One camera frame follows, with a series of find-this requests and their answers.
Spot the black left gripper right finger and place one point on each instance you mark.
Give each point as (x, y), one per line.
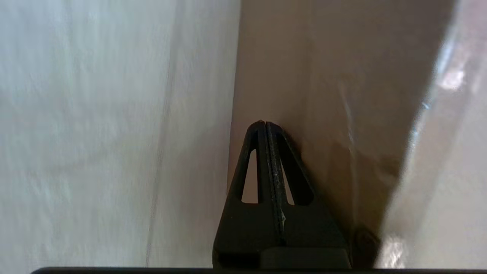
(308, 228)

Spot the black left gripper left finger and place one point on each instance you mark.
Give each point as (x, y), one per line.
(236, 232)

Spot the brown cardboard shoe box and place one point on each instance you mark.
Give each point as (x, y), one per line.
(342, 76)

